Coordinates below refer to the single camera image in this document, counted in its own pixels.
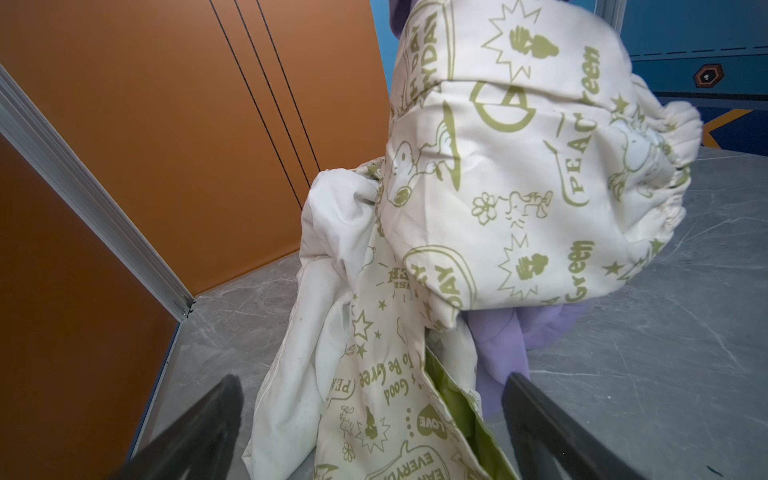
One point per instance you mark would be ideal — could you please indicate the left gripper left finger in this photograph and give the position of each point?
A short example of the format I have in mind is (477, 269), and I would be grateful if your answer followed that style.
(199, 445)

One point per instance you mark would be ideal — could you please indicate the cream cloth green print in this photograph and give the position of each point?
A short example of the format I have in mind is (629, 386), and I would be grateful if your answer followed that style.
(526, 165)

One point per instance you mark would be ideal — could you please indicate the left aluminium corner post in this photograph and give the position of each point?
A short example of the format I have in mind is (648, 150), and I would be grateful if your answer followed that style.
(42, 146)

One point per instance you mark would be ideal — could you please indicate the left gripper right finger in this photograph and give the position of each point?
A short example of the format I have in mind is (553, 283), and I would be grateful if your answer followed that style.
(549, 444)

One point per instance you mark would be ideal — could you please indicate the aluminium corner post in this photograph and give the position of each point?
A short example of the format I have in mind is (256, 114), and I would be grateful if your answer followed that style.
(42, 146)
(612, 12)

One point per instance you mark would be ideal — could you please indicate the right aluminium corner post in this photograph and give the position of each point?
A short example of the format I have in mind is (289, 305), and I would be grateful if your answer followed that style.
(612, 12)

